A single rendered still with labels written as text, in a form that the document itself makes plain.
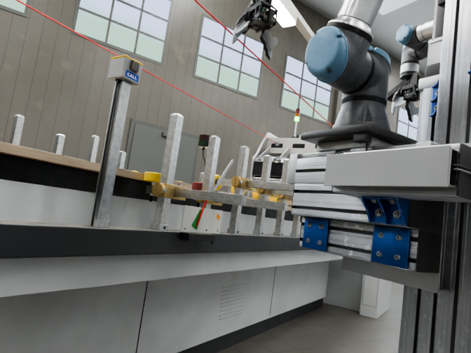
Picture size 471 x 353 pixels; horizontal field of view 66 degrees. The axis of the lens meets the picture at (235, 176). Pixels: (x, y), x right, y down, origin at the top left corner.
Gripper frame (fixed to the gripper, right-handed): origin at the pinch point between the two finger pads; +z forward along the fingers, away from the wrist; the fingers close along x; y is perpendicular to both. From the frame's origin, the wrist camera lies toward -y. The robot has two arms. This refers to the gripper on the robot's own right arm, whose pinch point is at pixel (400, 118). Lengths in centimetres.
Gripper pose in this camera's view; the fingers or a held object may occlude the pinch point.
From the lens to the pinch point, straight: 181.0
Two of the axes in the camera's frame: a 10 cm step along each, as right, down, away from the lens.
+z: -1.4, 9.9, -1.0
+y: 5.4, -0.1, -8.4
